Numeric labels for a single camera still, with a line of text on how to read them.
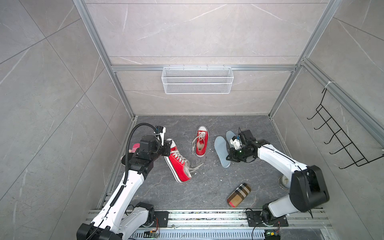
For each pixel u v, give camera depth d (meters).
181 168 0.76
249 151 0.64
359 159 0.58
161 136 0.68
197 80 1.00
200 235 0.70
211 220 0.75
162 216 0.73
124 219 0.53
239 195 0.78
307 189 0.43
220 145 0.94
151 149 0.58
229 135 1.08
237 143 0.82
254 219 0.73
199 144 1.00
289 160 0.51
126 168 0.50
